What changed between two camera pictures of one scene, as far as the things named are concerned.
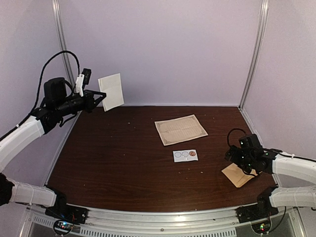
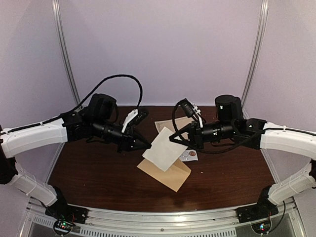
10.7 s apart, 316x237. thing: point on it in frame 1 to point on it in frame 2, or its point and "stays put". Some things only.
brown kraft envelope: [236, 174] to [173, 177]
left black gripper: [90, 104] to [127, 140]
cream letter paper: [112, 86] to [164, 152]
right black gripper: [234, 159] to [197, 143]
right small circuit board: [261, 227] stays put
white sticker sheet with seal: [185, 155] stays put
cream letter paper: [177, 130] stays put
